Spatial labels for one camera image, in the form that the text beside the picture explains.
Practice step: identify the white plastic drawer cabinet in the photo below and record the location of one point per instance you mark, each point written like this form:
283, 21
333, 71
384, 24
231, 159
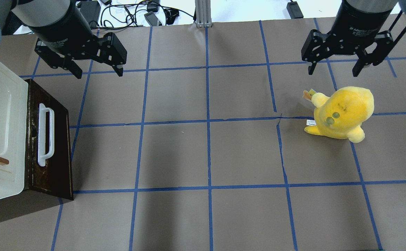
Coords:
13, 107

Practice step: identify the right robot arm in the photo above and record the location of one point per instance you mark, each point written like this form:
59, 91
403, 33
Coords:
356, 31

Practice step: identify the aluminium frame post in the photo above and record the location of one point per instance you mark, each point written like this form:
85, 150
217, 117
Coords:
203, 14

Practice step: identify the yellow plush toy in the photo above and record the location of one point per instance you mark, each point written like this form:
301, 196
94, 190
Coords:
340, 115

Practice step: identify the dark brown drawer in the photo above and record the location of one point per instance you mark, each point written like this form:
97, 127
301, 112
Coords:
48, 167

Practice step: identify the black power adapter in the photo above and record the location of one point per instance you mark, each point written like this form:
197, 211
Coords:
294, 10

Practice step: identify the white drawer handle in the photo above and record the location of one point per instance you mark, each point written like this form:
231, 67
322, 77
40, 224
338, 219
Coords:
46, 134

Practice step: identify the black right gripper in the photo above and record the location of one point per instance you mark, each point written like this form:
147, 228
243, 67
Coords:
356, 21

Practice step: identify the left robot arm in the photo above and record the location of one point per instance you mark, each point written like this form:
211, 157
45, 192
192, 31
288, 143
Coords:
64, 35

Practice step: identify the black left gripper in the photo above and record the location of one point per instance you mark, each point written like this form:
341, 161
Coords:
60, 28

